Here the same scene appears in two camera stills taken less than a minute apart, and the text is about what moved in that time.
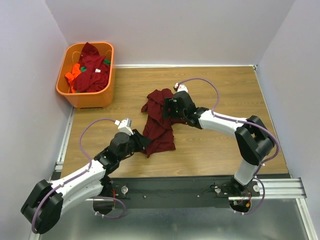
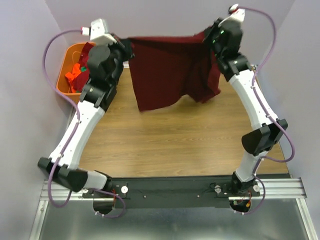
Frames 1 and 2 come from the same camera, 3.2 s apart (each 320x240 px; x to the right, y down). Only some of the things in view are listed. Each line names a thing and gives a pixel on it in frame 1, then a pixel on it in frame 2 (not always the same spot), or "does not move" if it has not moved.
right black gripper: x=169 y=103 -> x=213 y=28
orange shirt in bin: x=76 y=71 does not move
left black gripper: x=141 y=141 -> x=122 y=45
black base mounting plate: x=179 y=192 does not move
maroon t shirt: x=157 y=128 -> x=163 y=68
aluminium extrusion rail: x=279 y=188 does not move
